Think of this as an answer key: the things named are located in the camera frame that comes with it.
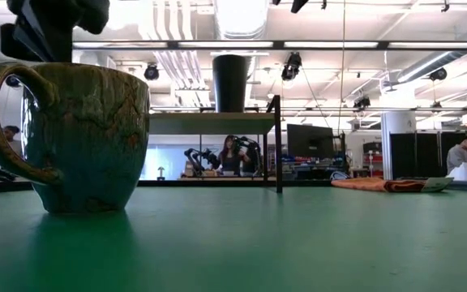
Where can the orange cloth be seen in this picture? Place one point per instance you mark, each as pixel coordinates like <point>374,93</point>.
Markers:
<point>363,184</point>

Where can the pale green pad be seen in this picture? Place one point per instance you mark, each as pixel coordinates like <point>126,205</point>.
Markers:
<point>438,184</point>

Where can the wooden shelf with black frame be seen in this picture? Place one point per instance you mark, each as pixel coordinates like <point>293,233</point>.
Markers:
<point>217,123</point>

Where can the black ceiling spotlight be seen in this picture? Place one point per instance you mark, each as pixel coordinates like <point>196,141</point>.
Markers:
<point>151,72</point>
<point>362,102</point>
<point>438,74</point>

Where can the black partition wall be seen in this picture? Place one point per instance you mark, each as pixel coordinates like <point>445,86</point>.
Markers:
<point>428,154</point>

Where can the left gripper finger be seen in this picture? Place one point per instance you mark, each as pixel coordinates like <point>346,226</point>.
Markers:
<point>37,40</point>
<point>63,44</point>

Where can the yellow-green glazed mug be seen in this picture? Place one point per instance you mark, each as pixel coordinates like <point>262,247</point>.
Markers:
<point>95,142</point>

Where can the black computer monitor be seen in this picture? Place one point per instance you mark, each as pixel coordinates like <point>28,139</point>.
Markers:
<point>310,141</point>

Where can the tall black cup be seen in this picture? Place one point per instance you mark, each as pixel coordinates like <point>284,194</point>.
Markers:
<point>231,85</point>

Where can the person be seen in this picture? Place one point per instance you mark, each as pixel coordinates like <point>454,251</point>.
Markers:
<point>11,136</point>
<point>458,156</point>
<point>230,160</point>

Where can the black station frame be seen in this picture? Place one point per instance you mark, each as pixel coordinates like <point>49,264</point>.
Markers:
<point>278,45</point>

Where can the white ceiling duct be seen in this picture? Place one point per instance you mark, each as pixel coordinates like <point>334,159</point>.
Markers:
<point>239,18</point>

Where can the black background robot arm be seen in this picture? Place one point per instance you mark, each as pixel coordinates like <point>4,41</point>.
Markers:
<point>254,152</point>
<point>201,158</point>

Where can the white column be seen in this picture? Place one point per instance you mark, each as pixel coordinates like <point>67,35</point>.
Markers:
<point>397,138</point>

